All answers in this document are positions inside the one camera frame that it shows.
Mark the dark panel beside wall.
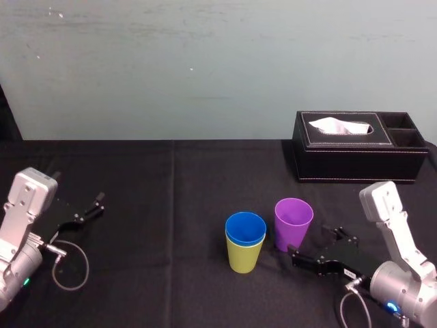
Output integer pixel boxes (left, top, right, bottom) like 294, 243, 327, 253
0, 83, 23, 141

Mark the black leather tissue box organiser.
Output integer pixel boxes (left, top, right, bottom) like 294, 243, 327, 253
292, 109, 429, 185

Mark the thin grey left gripper cable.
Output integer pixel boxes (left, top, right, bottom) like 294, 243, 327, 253
40, 238, 91, 292

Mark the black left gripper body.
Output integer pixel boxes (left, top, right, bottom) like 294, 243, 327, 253
43, 197, 85, 242

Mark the blue plastic cup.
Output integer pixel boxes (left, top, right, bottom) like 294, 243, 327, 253
225, 211, 267, 248

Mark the black tablecloth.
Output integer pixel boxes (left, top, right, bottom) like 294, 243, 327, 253
0, 138, 437, 328

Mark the purple plastic cup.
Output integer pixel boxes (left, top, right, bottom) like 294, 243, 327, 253
274, 197, 314, 254

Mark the thin grey gripper cable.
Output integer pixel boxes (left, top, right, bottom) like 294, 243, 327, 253
339, 277, 373, 328
40, 238, 91, 292

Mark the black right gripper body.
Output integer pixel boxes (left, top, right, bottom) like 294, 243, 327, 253
326, 240, 377, 282

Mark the white tissue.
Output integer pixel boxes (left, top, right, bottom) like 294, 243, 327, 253
308, 117, 373, 136

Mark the thin grey right gripper cable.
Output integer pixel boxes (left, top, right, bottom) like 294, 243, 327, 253
339, 277, 373, 328

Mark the yellow-green plastic cup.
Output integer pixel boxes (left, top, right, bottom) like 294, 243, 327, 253
225, 232, 266, 275

